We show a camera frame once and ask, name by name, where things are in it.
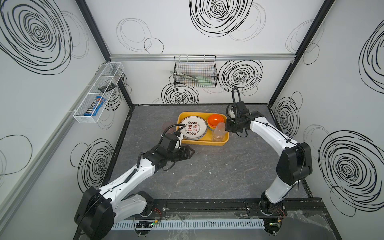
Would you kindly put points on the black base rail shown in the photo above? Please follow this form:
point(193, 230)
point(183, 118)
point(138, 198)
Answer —
point(252, 207)

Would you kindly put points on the orange bowl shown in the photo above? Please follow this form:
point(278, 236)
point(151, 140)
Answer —
point(214, 119)

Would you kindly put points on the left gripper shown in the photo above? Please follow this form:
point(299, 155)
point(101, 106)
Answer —
point(180, 153)

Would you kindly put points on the blue candy packet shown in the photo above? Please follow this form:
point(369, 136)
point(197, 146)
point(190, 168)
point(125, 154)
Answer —
point(95, 106)

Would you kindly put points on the green item in basket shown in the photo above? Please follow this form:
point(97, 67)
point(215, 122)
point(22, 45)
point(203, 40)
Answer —
point(206, 81)

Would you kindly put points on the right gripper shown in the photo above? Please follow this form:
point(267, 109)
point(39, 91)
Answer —
point(231, 126)

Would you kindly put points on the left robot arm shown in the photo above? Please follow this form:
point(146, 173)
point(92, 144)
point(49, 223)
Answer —
point(101, 208)

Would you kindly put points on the white wire shelf basket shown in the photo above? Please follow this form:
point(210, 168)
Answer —
point(110, 72)

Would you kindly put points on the black remote control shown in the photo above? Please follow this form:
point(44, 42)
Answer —
point(107, 88)

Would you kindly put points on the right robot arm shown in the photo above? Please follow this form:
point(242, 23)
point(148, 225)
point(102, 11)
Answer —
point(295, 162)

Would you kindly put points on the yellow plastic bin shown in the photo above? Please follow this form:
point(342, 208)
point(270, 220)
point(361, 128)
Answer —
point(207, 139)

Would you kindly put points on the white slotted cable duct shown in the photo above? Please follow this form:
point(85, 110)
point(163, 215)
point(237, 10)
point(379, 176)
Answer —
point(215, 224)

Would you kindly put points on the metal tongs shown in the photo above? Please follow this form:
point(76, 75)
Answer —
point(185, 76)

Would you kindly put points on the black wire basket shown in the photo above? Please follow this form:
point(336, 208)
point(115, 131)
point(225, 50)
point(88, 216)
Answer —
point(195, 66)

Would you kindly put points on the pink translucent cup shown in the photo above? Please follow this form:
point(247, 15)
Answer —
point(168, 127)

